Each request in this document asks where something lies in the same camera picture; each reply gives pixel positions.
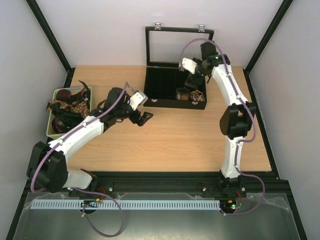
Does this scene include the light blue cable duct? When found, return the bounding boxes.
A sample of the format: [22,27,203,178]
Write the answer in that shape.
[30,199,221,211]

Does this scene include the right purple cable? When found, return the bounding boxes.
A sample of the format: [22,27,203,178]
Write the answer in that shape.
[180,37,266,217]

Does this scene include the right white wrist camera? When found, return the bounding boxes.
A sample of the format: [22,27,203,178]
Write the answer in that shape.
[178,57,198,75]

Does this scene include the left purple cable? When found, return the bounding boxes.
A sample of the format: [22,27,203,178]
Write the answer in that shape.
[30,81,138,237]

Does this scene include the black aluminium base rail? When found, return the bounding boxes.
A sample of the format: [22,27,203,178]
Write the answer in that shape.
[24,170,291,198]

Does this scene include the green perforated plastic basket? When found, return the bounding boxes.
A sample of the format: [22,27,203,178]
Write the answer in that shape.
[46,85,94,140]

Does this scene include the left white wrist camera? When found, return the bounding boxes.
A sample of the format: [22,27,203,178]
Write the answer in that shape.
[129,91,148,111]

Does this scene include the pile of ties in basket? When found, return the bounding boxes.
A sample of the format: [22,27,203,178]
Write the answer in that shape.
[45,80,92,133]

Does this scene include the black compartment storage box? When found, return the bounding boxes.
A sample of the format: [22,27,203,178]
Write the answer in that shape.
[143,25,214,110]

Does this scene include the rolled patterned tie in box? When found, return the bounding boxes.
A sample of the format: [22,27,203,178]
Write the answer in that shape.
[189,89,205,102]

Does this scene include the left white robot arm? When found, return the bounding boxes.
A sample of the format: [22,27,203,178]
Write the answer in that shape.
[26,84,153,193]

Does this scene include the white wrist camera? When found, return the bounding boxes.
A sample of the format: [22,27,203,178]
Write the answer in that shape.
[178,57,198,75]
[129,91,148,111]

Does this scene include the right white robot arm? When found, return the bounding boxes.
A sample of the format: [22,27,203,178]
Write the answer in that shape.
[179,39,257,196]

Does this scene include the purple cable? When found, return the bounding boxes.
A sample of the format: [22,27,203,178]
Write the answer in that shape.
[180,37,266,217]
[30,81,138,237]

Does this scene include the brown teal patterned tie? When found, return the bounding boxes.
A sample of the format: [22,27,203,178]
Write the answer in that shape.
[176,87,190,101]

